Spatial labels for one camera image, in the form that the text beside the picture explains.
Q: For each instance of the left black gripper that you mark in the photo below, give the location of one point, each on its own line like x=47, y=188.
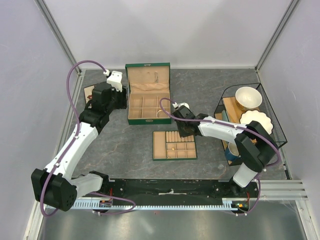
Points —
x=123, y=98

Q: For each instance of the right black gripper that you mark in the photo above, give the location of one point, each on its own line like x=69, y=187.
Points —
x=182, y=133

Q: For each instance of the green jewelry tray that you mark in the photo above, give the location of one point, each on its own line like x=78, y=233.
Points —
x=170, y=146

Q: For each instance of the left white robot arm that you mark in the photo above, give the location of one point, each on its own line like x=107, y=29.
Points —
x=54, y=185

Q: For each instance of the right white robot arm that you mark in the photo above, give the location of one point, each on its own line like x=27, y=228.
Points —
x=255, y=146

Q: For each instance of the green jewelry box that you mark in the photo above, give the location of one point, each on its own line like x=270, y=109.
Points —
x=148, y=83

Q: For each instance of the floral square ceramic plate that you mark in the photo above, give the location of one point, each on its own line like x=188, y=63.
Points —
x=88, y=93

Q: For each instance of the blue mug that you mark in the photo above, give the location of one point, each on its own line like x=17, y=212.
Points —
x=231, y=152

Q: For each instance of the yellow ceramic bowl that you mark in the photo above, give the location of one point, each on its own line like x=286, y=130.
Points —
x=248, y=98

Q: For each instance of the white scalloped plate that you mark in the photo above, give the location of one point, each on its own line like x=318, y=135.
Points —
x=260, y=117

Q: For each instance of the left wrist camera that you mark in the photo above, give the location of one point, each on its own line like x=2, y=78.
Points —
x=114, y=78

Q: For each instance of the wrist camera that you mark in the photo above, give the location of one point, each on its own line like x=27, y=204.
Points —
x=114, y=78
x=182, y=108

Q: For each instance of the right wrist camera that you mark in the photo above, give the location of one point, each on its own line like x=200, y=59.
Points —
x=182, y=108

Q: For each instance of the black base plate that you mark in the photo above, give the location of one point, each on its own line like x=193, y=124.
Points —
x=175, y=191

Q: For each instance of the grey cable duct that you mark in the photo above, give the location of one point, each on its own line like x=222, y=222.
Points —
x=99, y=204

